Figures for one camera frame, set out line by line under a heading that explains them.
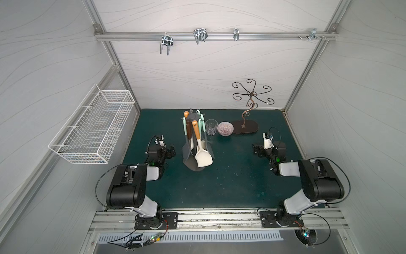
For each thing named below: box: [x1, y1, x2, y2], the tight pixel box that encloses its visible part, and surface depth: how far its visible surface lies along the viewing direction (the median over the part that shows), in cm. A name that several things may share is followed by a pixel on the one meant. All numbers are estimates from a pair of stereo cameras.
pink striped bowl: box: [216, 121, 235, 137], surface depth 109 cm
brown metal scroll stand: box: [231, 78, 275, 134], surface depth 92 cm
